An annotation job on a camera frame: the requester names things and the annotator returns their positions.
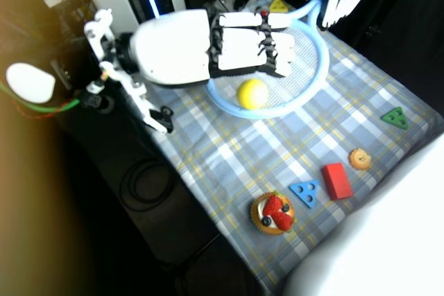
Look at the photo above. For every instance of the yellow ball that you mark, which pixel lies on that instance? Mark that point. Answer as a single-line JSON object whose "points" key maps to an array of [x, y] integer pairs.
{"points": [[252, 94]]}

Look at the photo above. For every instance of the red rectangular block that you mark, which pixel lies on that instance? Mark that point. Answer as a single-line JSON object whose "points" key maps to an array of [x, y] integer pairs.
{"points": [[336, 181]]}

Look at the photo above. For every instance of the green triangle block with holes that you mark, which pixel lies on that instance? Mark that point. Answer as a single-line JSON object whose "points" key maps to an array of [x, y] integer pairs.
{"points": [[396, 116]]}

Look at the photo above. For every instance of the blue triangle block with holes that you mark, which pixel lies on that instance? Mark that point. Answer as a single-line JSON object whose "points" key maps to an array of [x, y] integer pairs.
{"points": [[304, 192]]}

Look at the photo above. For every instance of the strawberry cream cupcake toy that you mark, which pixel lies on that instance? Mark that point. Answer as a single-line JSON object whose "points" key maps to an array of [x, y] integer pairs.
{"points": [[274, 206]]}

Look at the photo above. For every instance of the blue plaid tablecloth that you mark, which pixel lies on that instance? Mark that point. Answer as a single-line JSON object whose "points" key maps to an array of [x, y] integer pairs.
{"points": [[225, 157]]}

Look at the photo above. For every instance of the yellow triangle block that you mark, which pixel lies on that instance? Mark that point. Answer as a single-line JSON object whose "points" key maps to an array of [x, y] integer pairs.
{"points": [[278, 6]]}

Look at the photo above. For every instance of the light blue toy racket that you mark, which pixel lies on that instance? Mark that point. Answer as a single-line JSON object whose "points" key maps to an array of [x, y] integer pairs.
{"points": [[249, 114]]}

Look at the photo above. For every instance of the tan round cookie toy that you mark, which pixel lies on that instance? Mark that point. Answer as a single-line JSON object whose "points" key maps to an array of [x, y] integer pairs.
{"points": [[357, 162]]}

